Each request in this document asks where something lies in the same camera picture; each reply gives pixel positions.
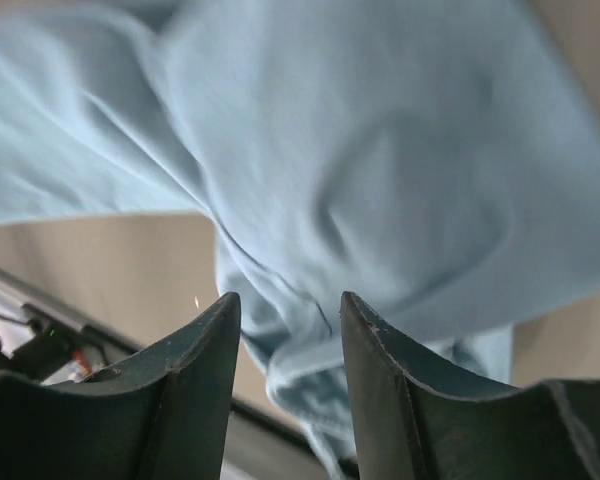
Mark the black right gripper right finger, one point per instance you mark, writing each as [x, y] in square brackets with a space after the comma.
[418, 416]

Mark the light blue t shirt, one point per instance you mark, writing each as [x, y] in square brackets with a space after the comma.
[438, 158]

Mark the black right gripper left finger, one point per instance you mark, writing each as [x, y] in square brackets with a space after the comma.
[161, 413]

